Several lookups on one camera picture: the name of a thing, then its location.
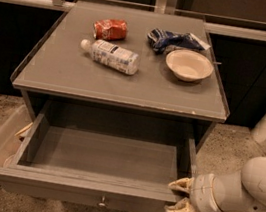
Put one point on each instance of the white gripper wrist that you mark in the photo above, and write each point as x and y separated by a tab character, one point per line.
200	192

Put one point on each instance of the grey top drawer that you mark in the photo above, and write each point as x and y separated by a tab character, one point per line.
104	158

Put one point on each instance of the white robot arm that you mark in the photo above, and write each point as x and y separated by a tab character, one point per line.
241	191

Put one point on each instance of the grey drawer cabinet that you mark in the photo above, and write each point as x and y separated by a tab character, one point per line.
57	66

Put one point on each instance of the white paper bowl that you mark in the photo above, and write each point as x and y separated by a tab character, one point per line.
189	65

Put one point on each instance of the blue crumpled snack bag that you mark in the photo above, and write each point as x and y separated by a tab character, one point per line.
167	41

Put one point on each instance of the clear plastic water bottle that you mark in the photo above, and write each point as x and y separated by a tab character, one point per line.
111	55

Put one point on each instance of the crushed red soda can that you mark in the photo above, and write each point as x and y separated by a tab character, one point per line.
111	29

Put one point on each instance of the clear plastic storage bin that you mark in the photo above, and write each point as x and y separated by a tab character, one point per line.
9	140

